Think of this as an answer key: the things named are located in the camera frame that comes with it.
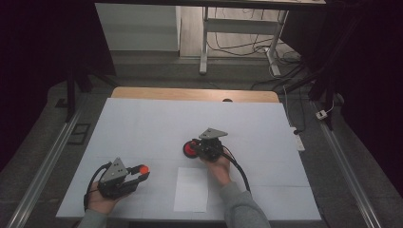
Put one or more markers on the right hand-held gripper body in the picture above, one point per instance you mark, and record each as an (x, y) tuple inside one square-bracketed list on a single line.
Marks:
[(210, 148)]

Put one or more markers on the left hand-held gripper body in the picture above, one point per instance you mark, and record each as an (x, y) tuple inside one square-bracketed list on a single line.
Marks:
[(112, 185)]

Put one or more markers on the round red ink pad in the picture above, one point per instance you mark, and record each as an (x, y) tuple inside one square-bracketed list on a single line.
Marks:
[(189, 149)]

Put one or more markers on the small orange stamp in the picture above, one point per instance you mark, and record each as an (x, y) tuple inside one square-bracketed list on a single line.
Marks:
[(144, 169)]

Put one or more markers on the small white paper sheet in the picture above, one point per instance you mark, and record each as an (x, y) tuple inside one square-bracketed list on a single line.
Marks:
[(191, 191)]

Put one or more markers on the person's left hand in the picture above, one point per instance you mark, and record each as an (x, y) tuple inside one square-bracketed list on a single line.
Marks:
[(101, 204)]

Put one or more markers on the person's right hand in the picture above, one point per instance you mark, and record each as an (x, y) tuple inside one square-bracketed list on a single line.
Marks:
[(220, 171)]

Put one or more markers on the large white table cover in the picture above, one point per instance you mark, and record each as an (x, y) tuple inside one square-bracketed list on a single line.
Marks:
[(158, 126)]

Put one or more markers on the wooden table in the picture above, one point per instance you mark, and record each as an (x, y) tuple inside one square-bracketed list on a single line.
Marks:
[(190, 94)]

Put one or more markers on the white power strip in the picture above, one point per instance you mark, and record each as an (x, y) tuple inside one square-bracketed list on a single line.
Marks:
[(298, 141)]

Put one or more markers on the black metal stand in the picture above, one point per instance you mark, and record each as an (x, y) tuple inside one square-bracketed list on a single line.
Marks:
[(71, 95), (326, 91)]

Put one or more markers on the small white adapter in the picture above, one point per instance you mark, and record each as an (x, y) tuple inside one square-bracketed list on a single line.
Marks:
[(321, 115)]

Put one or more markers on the white cabinet panel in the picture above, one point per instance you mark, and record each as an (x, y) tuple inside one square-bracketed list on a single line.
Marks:
[(136, 28)]

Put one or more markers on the aluminium floor rail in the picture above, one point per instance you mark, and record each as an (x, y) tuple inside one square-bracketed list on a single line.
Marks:
[(348, 171), (41, 171)]

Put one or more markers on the white desk frame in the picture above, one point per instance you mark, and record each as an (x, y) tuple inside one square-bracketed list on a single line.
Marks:
[(240, 26)]

